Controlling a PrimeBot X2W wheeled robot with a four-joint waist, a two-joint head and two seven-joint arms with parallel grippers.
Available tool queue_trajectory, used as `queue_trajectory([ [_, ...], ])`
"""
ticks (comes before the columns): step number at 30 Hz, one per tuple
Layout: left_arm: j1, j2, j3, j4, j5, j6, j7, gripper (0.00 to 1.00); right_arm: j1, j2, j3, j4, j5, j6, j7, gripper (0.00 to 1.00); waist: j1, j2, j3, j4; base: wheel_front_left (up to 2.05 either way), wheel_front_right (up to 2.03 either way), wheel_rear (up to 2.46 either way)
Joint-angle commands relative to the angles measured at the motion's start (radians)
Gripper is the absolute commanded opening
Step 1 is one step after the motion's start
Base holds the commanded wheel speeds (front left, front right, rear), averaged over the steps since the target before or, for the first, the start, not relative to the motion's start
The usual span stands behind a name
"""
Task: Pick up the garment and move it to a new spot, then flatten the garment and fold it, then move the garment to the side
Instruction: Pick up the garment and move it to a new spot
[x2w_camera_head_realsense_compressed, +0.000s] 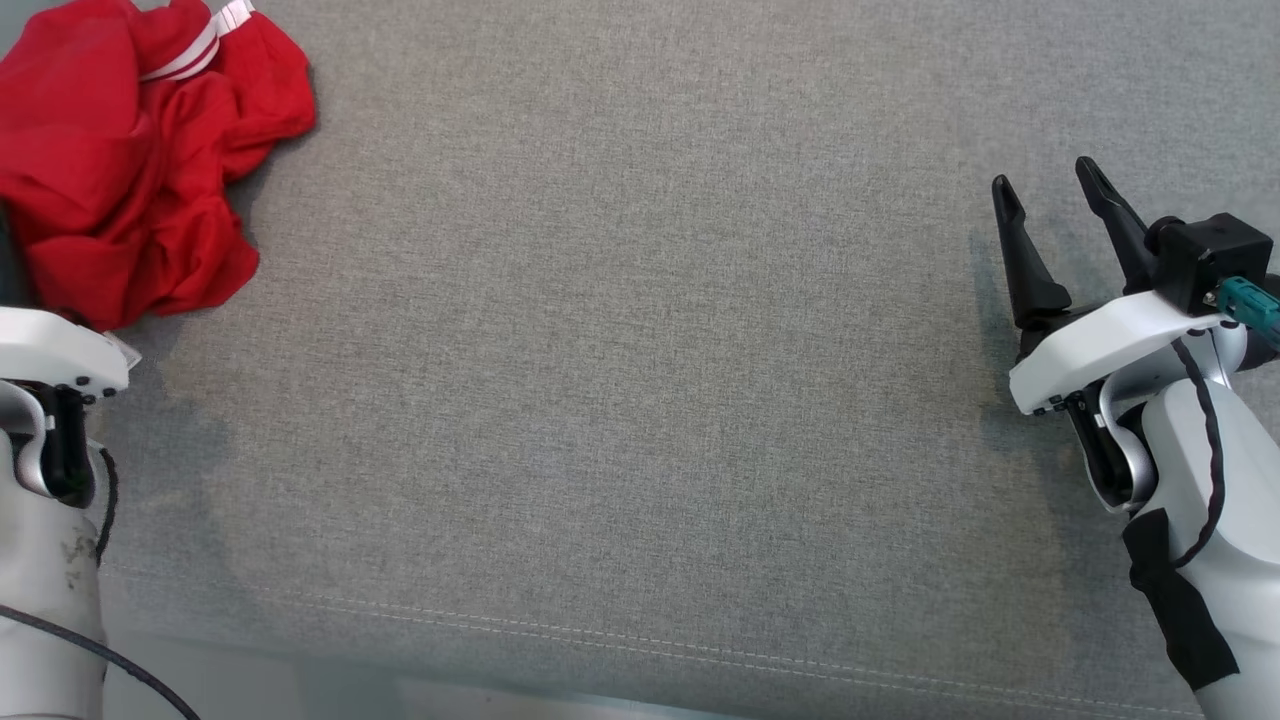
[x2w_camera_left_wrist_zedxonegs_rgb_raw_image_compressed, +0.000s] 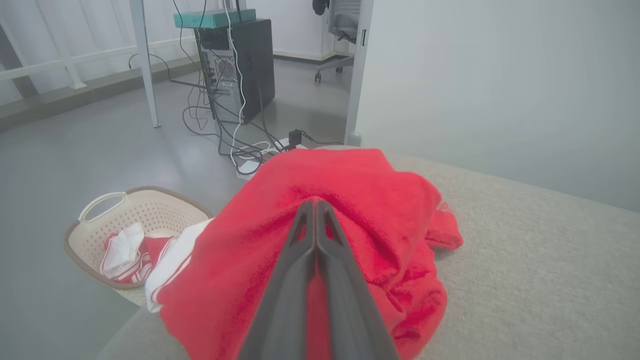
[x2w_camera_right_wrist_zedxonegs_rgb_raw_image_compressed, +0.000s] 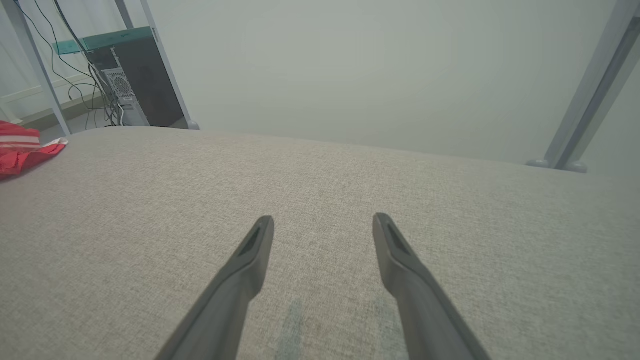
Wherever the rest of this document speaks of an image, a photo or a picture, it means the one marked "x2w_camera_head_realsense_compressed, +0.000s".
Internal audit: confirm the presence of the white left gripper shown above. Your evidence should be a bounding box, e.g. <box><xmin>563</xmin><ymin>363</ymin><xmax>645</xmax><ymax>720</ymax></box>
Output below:
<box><xmin>0</xmin><ymin>203</ymin><xmax>132</xmax><ymax>402</ymax></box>

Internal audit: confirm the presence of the red Bulls jersey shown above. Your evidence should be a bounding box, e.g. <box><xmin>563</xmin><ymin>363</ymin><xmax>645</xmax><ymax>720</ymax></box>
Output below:
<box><xmin>0</xmin><ymin>0</ymin><xmax>319</xmax><ymax>367</ymax></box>

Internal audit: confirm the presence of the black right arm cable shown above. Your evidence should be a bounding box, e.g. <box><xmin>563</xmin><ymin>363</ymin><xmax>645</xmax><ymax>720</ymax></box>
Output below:
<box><xmin>1168</xmin><ymin>338</ymin><xmax>1228</xmax><ymax>571</ymax></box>

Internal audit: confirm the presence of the black right arm strap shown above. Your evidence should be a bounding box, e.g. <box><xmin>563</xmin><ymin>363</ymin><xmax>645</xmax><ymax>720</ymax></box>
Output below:
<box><xmin>1121</xmin><ymin>507</ymin><xmax>1242</xmax><ymax>693</ymax></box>

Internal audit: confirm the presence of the grey fabric sofa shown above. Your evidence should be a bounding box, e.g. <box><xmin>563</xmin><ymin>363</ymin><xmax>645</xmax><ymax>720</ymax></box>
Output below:
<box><xmin>0</xmin><ymin>0</ymin><xmax>1280</xmax><ymax>720</ymax></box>

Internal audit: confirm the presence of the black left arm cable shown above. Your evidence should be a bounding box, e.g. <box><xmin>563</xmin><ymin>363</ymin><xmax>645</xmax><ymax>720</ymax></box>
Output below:
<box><xmin>0</xmin><ymin>448</ymin><xmax>201</xmax><ymax>720</ymax></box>

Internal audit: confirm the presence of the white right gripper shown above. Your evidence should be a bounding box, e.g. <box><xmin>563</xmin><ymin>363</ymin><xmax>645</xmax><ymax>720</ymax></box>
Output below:
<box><xmin>991</xmin><ymin>156</ymin><xmax>1237</xmax><ymax>416</ymax></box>

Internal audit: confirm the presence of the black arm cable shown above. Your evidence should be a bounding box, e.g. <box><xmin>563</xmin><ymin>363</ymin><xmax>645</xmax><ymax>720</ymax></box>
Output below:
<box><xmin>1168</xmin><ymin>338</ymin><xmax>1228</xmax><ymax>571</ymax></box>
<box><xmin>0</xmin><ymin>448</ymin><xmax>201</xmax><ymax>720</ymax></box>

